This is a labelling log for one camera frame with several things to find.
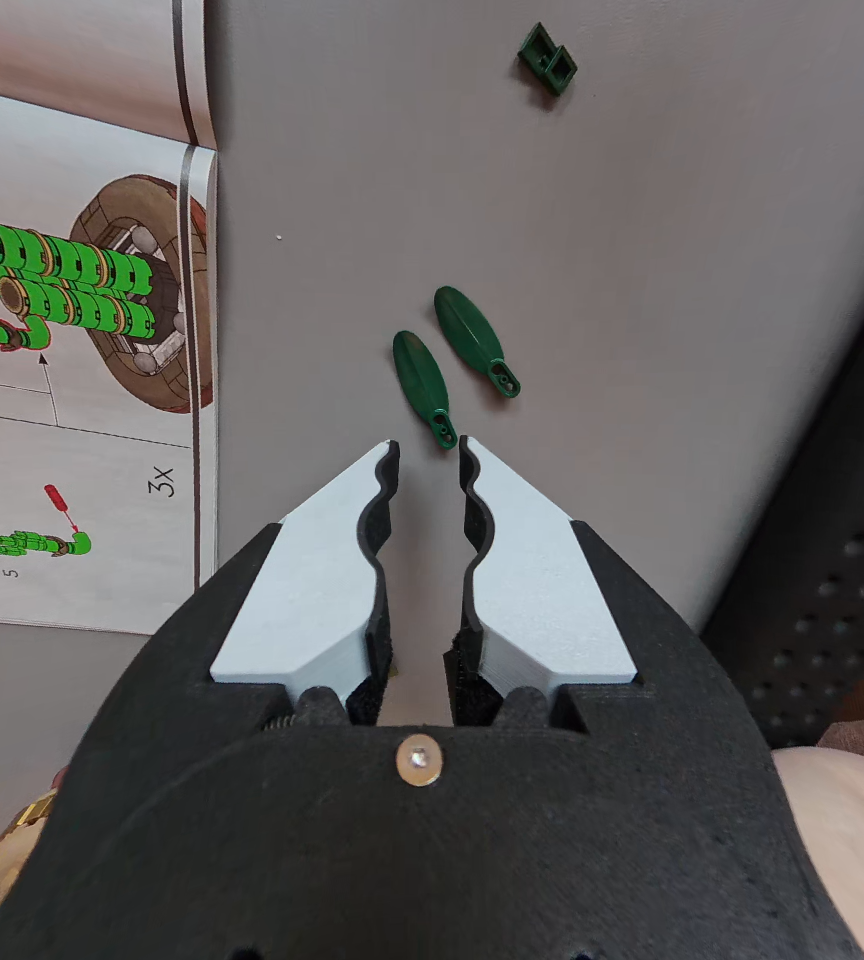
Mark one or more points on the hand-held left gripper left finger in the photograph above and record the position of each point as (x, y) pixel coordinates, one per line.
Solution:
(304, 600)

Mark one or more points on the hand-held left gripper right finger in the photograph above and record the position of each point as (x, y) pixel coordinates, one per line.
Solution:
(544, 600)

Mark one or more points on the dark green lego leaf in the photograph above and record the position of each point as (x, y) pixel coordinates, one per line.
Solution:
(417, 375)
(466, 322)

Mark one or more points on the person's left forearm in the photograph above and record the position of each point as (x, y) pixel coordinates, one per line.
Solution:
(852, 840)

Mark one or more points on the open lego instruction booklet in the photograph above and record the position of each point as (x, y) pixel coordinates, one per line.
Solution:
(64, 450)

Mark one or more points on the small dark green lego piece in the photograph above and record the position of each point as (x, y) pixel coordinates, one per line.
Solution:
(548, 60)

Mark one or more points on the black perforated mat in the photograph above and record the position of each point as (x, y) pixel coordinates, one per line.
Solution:
(837, 562)

